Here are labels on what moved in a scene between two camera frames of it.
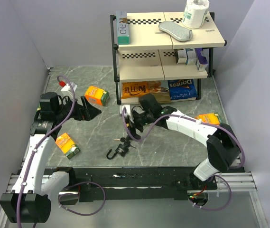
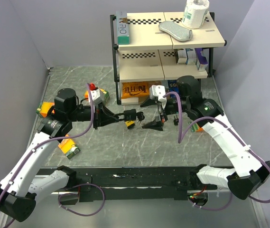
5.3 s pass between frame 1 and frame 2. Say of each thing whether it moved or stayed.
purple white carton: stayed
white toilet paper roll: stayed
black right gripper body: moved
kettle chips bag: stayed
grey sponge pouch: stayed
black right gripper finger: moved
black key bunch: moved
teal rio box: stayed
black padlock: moved
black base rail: stayed
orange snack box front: stayed
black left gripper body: moved
